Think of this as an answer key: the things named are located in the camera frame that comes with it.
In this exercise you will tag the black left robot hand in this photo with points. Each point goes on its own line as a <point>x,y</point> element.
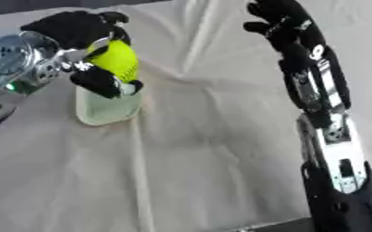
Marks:
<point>78,30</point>

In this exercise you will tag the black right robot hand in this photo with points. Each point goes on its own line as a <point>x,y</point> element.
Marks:
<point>295,39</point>

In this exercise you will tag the silver and black right robot arm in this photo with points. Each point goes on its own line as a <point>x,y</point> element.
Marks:
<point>337,169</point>

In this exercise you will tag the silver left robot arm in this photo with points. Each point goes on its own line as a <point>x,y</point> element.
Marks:
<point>14,66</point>

